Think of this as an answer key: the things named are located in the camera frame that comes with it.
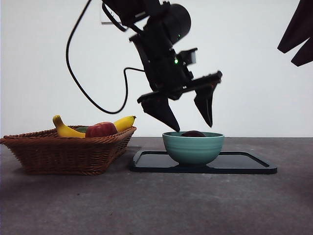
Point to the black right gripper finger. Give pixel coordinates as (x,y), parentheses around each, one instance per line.
(304,55)
(300,24)

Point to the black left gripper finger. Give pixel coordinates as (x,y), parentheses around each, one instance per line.
(161,112)
(205,105)

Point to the dark red plum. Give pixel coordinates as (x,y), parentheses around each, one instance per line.
(193,133)

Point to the teal bowl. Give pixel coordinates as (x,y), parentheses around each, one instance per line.
(193,149)

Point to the red apple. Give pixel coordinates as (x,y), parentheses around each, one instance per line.
(101,129)

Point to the black tray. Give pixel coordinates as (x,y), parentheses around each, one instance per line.
(244,164)

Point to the green avocado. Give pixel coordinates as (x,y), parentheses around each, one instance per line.
(81,129)

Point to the yellow banana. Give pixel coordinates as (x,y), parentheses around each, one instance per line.
(64,132)

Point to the brown wicker basket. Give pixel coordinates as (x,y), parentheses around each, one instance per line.
(63,156)

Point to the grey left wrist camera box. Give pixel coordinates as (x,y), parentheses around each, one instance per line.
(192,56)

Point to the white wall socket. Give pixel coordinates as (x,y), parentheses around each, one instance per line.
(105,21)

